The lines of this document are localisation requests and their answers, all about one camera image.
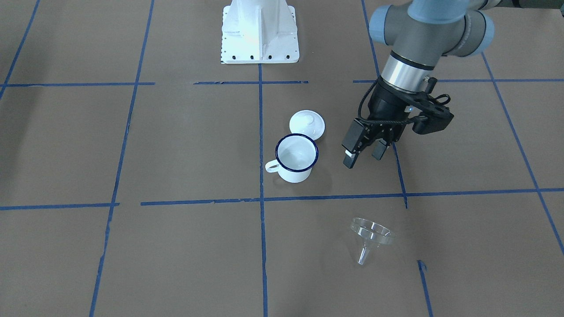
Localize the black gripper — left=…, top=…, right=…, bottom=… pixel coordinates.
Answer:
left=342, top=78, right=418, bottom=169

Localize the white mug lid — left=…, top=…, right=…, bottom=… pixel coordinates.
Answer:
left=289, top=110, right=326, bottom=140

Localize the clear plastic funnel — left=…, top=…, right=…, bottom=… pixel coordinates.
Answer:
left=350, top=217, right=396, bottom=265

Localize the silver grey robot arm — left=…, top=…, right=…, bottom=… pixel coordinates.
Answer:
left=342, top=0, right=504, bottom=169

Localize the white enamel mug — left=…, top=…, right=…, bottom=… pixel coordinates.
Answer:
left=264, top=134, right=319, bottom=183

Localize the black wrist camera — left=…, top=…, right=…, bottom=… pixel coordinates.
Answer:
left=412, top=77, right=454, bottom=135

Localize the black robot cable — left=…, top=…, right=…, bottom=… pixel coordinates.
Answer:
left=358, top=78, right=451, bottom=126

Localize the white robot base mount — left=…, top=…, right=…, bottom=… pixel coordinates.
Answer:
left=220, top=0, right=300, bottom=64

